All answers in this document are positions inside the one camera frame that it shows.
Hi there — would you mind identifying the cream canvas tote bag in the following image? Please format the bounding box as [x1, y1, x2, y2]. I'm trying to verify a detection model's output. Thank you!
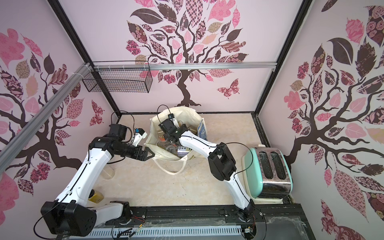
[145, 107, 207, 175]

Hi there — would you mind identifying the aluminium rail left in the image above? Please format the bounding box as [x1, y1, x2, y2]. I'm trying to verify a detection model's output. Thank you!
[1, 63, 91, 173]

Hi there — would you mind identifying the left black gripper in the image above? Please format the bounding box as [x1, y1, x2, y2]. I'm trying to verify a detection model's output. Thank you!
[114, 142, 155, 162]

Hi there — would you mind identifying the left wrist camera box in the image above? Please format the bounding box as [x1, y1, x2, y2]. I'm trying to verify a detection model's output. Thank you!
[131, 128, 148, 147]

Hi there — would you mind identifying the black wire wall basket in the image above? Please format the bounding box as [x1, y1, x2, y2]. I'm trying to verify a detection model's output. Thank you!
[83, 60, 153, 93]

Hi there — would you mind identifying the mint green chrome toaster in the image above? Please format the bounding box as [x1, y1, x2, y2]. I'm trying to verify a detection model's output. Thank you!
[242, 147, 293, 205]

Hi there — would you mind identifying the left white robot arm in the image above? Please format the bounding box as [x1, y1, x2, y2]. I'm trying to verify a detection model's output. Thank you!
[41, 124, 151, 237]

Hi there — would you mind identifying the yellow jar near base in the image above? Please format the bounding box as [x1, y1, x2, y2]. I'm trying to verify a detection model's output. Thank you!
[88, 189, 104, 204]

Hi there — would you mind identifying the aluminium rail back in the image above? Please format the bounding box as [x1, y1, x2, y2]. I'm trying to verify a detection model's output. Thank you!
[94, 62, 277, 71]

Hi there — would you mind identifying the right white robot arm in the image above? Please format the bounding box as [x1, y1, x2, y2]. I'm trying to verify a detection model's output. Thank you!
[159, 119, 255, 222]

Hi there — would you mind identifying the aluminium rail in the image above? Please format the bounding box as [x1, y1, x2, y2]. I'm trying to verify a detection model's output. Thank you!
[94, 62, 277, 71]
[1, 63, 91, 173]

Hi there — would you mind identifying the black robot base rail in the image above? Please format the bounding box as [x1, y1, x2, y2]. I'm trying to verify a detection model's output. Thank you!
[93, 204, 315, 240]

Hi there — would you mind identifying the clear plastic cup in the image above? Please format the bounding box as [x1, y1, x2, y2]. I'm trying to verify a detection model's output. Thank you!
[101, 165, 115, 180]

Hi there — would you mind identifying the white slotted cable duct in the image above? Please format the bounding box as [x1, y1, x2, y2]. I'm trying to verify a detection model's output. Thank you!
[67, 226, 243, 240]

